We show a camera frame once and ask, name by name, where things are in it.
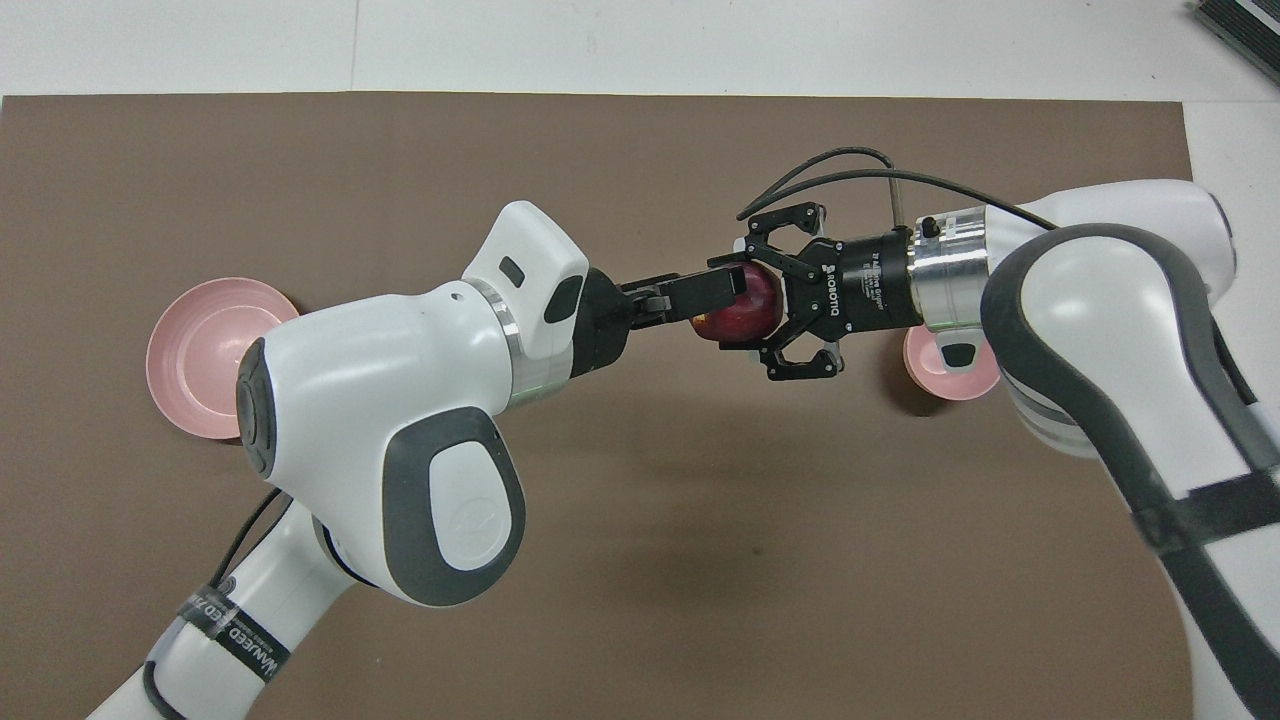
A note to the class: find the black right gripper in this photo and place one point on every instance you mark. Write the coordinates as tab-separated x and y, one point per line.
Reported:
865	285

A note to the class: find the brown table mat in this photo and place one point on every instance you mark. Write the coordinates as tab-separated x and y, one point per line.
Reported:
650	560

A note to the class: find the dark red apple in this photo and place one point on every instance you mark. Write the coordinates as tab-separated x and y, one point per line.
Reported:
755	312

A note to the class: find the pink plate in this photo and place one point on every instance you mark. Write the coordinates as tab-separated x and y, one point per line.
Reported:
195	350

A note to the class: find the pink bowl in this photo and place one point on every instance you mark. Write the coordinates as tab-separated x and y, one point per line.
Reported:
940	372

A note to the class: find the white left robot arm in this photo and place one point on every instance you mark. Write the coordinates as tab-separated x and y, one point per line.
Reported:
390	400

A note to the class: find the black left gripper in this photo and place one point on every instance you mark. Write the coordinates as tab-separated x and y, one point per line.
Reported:
603	320

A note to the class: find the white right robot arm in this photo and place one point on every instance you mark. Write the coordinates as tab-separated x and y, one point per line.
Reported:
1100	330

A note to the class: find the grey ribbed metal device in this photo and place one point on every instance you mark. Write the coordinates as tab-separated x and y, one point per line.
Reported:
1245	25

